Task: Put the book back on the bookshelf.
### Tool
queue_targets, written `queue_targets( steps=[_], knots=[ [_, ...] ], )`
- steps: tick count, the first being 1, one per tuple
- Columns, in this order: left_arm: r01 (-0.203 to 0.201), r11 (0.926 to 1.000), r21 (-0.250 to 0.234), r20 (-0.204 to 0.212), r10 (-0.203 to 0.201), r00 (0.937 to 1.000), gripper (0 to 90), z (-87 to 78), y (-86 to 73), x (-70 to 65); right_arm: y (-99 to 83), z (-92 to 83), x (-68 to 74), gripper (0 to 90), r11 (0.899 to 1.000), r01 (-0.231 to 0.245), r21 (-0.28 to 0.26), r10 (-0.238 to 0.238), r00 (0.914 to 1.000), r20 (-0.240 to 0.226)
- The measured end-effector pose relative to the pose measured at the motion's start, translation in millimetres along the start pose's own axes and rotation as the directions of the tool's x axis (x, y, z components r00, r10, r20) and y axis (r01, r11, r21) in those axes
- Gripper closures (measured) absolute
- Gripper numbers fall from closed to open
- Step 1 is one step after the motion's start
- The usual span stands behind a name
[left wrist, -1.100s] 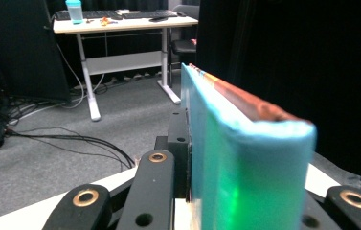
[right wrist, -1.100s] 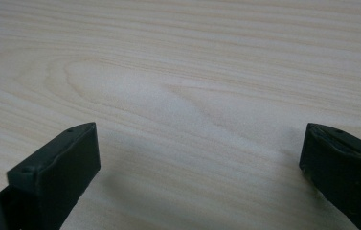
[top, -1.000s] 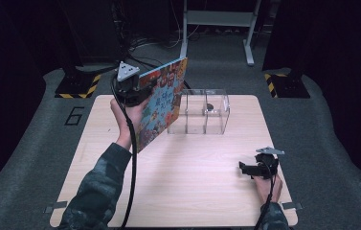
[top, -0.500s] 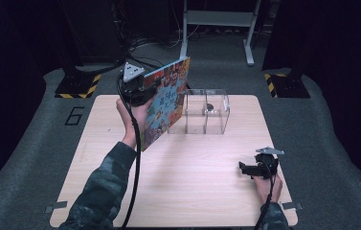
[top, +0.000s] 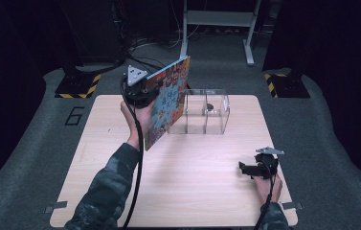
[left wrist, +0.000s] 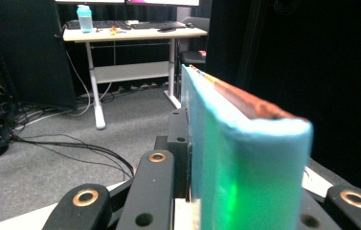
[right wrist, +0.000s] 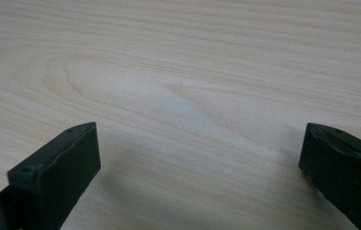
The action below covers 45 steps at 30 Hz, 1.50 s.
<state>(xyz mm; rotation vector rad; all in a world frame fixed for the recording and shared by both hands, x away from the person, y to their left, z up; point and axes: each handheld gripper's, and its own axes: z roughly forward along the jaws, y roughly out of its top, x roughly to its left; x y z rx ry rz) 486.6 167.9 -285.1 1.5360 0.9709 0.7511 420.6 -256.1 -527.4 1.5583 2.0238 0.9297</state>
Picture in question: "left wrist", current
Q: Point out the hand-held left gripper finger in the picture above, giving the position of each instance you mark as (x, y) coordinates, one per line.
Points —
(179, 143)

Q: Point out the colourful picture book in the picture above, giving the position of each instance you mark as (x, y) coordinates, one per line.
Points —
(248, 175)

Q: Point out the black office chair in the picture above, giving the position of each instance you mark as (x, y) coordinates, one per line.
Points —
(194, 56)

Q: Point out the flat black device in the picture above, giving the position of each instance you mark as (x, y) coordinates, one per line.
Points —
(166, 29)

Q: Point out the black computer mouse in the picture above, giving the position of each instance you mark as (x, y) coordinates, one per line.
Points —
(190, 25)

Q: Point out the white desk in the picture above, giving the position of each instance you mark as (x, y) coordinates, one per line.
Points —
(130, 34)

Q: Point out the black keyboard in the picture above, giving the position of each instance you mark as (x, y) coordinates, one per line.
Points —
(159, 25)
(101, 24)

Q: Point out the small colourful toys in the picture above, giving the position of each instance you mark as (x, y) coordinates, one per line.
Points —
(116, 31)

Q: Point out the computer monitor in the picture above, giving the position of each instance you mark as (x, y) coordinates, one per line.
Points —
(165, 2)

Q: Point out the blue water bottle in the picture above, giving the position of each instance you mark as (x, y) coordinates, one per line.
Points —
(85, 19)

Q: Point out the black cabinet panel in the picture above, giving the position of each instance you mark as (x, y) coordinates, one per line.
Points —
(31, 54)

